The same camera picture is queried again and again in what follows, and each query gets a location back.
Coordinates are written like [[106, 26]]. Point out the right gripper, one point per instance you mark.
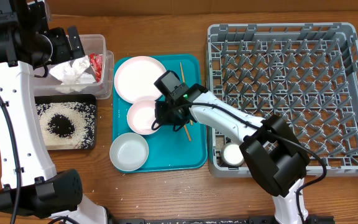
[[165, 119]]

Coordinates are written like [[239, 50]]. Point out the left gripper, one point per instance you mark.
[[64, 52]]

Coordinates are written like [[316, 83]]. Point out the pink bowl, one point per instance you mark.
[[141, 116]]

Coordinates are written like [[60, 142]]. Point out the red wrapper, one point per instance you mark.
[[96, 61]]

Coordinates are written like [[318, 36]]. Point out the grey-white bowl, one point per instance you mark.
[[129, 152]]

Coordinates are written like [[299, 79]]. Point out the white cup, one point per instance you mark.
[[231, 155]]

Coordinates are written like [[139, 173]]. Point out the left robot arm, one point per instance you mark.
[[31, 185]]

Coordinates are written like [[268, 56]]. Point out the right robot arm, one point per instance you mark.
[[269, 147]]

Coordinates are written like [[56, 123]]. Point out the grey dishwasher rack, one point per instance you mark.
[[307, 73]]

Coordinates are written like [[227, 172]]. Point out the left wooden chopstick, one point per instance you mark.
[[187, 133]]

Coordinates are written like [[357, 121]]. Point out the clear plastic bin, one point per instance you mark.
[[100, 88]]

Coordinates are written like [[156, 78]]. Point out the large white plate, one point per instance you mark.
[[134, 79]]

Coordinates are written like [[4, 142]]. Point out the black tray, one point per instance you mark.
[[65, 98]]

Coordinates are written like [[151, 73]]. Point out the pile of rice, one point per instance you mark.
[[79, 124]]

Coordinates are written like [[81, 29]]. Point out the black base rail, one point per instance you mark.
[[250, 220]]

